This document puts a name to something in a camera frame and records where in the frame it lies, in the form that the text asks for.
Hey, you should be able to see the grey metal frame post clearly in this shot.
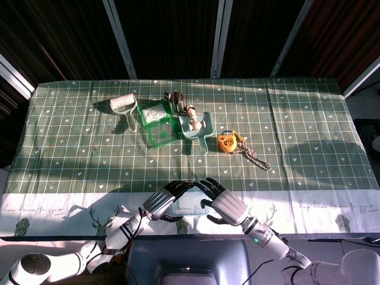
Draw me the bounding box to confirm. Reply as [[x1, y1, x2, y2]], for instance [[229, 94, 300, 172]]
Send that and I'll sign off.
[[0, 52, 37, 101], [210, 0, 235, 79], [102, 0, 138, 80], [342, 55, 380, 99], [269, 0, 316, 78]]

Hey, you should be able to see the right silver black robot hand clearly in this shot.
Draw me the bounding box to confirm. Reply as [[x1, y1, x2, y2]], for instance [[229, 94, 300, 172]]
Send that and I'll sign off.
[[192, 177, 248, 227]]

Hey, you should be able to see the braided rope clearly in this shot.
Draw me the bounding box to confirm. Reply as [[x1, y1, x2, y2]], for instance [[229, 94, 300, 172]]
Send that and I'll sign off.
[[233, 135, 273, 172]]

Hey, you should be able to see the green transparent zip bag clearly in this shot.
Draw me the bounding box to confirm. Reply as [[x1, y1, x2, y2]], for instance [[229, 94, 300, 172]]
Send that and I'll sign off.
[[137, 100, 182, 151]]

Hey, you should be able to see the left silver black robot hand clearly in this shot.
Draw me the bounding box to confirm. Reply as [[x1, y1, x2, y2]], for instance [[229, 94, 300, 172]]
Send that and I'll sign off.
[[142, 180, 197, 223]]

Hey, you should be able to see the lint roller with green handle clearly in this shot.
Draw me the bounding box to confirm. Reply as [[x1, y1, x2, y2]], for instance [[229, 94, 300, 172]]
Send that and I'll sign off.
[[109, 93, 139, 133]]

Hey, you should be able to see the grey blue robot torso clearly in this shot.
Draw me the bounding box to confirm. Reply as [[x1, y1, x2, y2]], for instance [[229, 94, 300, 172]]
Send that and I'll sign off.
[[125, 239, 252, 285]]

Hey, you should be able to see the black cable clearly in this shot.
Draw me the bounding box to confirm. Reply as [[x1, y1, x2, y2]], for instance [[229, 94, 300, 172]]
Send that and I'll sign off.
[[242, 257, 283, 285]]

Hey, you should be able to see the yellow tape measure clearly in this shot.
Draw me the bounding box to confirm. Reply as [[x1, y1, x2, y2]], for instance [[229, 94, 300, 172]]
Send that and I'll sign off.
[[217, 129, 245, 154]]

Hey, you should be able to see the white packet with green logo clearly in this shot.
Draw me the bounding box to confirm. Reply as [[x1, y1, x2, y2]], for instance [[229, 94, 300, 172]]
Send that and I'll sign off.
[[141, 106, 168, 122]]

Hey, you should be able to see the green grid deer tablecloth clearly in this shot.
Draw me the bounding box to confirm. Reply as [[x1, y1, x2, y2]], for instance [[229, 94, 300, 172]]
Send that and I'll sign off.
[[0, 77, 380, 238]]

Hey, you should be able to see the mint green plastic dustpan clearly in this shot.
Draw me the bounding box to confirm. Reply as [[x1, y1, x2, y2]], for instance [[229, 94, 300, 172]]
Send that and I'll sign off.
[[178, 111, 214, 153]]

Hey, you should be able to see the clear plastic container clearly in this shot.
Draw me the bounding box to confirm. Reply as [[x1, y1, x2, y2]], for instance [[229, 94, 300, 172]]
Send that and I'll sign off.
[[171, 189, 211, 217]]

